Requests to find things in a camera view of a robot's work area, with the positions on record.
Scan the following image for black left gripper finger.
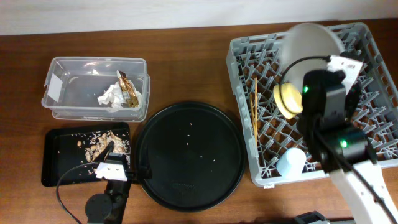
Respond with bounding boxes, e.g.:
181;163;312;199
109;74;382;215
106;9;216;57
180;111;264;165
93;141;114;162
134;144;152;180

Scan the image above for food scraps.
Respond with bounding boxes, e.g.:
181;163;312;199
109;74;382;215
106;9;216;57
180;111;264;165
76;131;130;162

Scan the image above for yellow bowl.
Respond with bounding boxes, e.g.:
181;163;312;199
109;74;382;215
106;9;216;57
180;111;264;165
273;83;303;119

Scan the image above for white tissue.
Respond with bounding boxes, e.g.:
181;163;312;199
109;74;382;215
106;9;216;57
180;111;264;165
97;82;127;108

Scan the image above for grey round plate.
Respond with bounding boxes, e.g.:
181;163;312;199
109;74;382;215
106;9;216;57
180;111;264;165
279;23;345;91

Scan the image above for gold brown snack wrapper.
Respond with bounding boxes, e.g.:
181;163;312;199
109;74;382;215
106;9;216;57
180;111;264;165
116;70;139;108

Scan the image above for light blue cup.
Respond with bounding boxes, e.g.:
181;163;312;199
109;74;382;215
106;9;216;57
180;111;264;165
276;147;307;179

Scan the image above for wooden chopstick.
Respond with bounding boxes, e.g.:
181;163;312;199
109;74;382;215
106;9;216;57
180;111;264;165
254;77;258;147
250;94;255;131

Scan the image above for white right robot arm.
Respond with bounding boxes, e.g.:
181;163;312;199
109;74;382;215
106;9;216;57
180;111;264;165
298;70;397;223

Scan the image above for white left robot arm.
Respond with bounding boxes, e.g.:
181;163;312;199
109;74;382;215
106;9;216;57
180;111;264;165
85;141;152;223

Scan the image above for grey dishwasher rack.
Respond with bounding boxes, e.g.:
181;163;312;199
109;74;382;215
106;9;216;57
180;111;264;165
226;23;397;188

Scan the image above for black rectangular tray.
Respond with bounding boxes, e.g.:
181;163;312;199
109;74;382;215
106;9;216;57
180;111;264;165
41;123;130;187

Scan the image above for round black tray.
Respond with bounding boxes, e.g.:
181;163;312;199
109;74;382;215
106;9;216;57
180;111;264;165
134;102;246;212

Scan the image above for clear plastic bin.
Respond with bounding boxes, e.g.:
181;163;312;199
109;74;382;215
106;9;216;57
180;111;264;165
41;57;150;122

